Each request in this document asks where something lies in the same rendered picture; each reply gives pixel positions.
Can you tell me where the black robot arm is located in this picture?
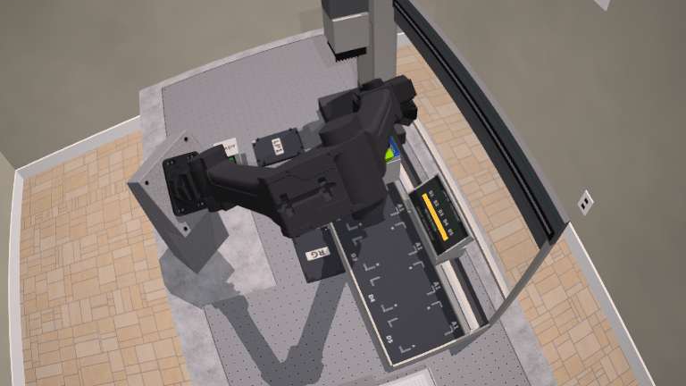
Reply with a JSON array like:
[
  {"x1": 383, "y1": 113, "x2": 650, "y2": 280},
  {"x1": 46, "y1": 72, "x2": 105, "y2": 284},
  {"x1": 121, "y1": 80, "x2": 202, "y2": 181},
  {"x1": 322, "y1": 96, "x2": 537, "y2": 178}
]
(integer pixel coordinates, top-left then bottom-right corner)
[{"x1": 163, "y1": 75, "x2": 418, "y2": 239}]

